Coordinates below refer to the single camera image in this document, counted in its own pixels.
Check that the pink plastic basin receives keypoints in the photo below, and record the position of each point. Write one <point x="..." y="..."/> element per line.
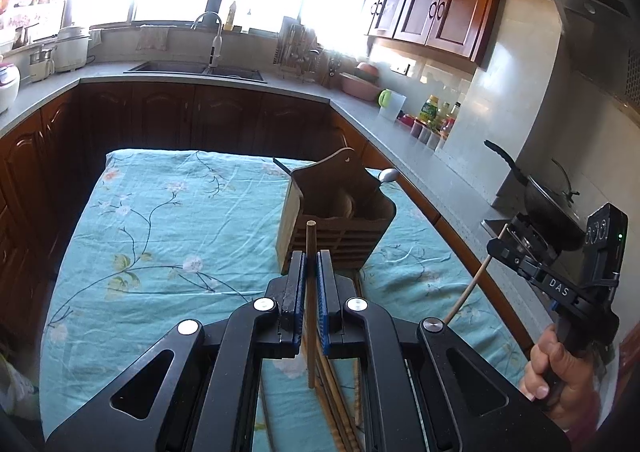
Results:
<point x="359" y="87"/>

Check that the teal floral tablecloth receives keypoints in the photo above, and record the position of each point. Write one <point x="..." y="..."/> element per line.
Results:
<point x="175" y="232"/>

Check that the yellow detergent bottle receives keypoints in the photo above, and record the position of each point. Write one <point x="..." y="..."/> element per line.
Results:
<point x="229" y="17"/>

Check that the steel range hood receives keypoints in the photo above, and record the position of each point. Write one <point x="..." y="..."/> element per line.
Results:
<point x="595" y="32"/>

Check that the metal dish rack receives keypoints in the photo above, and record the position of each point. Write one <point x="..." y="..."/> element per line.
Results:
<point x="297" y="49"/>

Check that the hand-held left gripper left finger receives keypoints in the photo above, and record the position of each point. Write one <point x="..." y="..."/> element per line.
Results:
<point x="299" y="297"/>

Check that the dark brown chopstick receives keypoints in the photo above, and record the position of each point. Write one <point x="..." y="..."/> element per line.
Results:
<point x="332" y="397"/>
<point x="345" y="424"/>

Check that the small white jug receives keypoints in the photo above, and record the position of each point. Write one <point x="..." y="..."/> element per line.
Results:
<point x="41" y="66"/>

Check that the wooden utensil holder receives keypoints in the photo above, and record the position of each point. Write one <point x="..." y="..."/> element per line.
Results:
<point x="335" y="232"/>

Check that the person's right forearm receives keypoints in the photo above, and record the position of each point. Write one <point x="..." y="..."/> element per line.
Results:
<point x="575" y="419"/>

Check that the red bowl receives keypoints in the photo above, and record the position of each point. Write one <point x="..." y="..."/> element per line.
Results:
<point x="367" y="69"/>

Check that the light wooden chopstick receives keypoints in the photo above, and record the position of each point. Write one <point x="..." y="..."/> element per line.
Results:
<point x="472" y="279"/>
<point x="311" y="242"/>

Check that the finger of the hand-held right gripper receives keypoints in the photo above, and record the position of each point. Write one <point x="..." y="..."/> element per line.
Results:
<point x="512" y="257"/>
<point x="535" y="239"/>

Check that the light cloth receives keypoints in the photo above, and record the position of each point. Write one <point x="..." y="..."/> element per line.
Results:
<point x="15" y="392"/>

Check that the wooden lower cabinets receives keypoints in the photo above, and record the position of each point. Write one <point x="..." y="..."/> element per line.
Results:
<point x="150" y="117"/>

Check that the chrome faucet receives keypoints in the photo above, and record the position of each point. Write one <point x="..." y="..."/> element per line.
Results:
<point x="215" y="39"/>

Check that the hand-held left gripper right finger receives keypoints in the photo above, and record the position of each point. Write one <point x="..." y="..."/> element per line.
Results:
<point x="322" y="302"/>

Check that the dark grey utensil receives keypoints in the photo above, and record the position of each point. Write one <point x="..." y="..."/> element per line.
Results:
<point x="281" y="165"/>

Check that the yellow green bottle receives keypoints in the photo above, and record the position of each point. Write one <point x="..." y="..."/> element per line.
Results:
<point x="428" y="109"/>

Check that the metal spoon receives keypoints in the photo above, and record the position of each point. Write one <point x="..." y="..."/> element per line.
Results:
<point x="389" y="175"/>

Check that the white rice cooker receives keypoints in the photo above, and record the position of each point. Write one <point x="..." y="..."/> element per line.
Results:
<point x="72" y="49"/>

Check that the black wok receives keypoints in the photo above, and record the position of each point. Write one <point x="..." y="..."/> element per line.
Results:
<point x="550" y="212"/>

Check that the hanging dish towel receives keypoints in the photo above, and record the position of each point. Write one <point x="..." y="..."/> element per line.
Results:
<point x="152" y="38"/>

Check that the kitchen sink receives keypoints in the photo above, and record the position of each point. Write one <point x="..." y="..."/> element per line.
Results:
<point x="195" y="71"/>

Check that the row of spice jars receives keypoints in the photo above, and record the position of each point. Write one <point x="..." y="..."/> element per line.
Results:
<point x="427" y="136"/>

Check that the white round appliance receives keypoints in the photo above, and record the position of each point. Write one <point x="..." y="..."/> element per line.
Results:
<point x="7" y="89"/>

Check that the person's right hand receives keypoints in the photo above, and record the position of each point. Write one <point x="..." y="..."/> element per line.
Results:
<point x="575" y="382"/>

